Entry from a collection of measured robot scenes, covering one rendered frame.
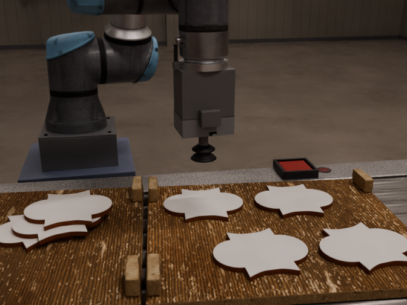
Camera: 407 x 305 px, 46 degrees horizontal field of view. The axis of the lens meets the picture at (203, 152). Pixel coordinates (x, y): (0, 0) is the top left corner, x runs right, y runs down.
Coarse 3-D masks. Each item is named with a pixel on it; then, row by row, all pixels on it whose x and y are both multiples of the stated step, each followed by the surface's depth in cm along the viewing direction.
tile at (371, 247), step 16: (336, 240) 70; (352, 240) 70; (368, 240) 70; (384, 240) 70; (400, 240) 70; (336, 256) 66; (352, 256) 66; (368, 256) 66; (384, 256) 66; (400, 256) 66; (368, 272) 64
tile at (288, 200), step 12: (264, 192) 86; (276, 192) 86; (288, 192) 86; (300, 192) 86; (312, 192) 86; (324, 192) 86; (264, 204) 82; (276, 204) 82; (288, 204) 82; (300, 204) 82; (312, 204) 82; (324, 204) 82; (288, 216) 79
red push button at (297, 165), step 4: (300, 160) 105; (280, 164) 103; (284, 164) 103; (288, 164) 103; (292, 164) 103; (296, 164) 103; (300, 164) 103; (304, 164) 103; (284, 168) 101; (288, 168) 101; (292, 168) 101; (296, 168) 101; (300, 168) 101; (304, 168) 101; (308, 168) 101
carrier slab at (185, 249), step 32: (160, 192) 88; (256, 192) 88; (352, 192) 88; (160, 224) 77; (192, 224) 77; (224, 224) 77; (256, 224) 77; (288, 224) 77; (320, 224) 77; (352, 224) 77; (384, 224) 77; (160, 256) 68; (192, 256) 68; (320, 256) 68; (192, 288) 61; (224, 288) 61; (256, 288) 61; (288, 288) 61; (320, 288) 61; (352, 288) 61; (384, 288) 61
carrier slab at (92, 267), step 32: (32, 192) 88; (64, 192) 88; (96, 192) 88; (128, 192) 88; (0, 224) 77; (128, 224) 77; (0, 256) 68; (32, 256) 68; (64, 256) 68; (96, 256) 68; (0, 288) 61; (32, 288) 61; (64, 288) 61; (96, 288) 61
